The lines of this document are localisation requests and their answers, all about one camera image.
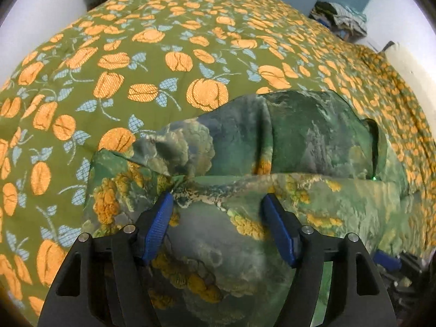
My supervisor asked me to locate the green landscape print jacket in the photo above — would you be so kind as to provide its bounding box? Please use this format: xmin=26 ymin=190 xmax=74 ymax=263
xmin=82 ymin=91 xmax=418 ymax=326

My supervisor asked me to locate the pile of clothes by curtain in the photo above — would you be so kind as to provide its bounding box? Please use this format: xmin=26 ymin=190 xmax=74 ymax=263
xmin=309 ymin=2 xmax=367 ymax=42

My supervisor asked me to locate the green orange floral bedspread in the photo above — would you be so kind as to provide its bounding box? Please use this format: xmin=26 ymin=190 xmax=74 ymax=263
xmin=1 ymin=0 xmax=435 ymax=326

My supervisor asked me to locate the white pillow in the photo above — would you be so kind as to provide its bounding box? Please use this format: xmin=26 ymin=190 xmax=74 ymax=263
xmin=383 ymin=41 xmax=435 ymax=136

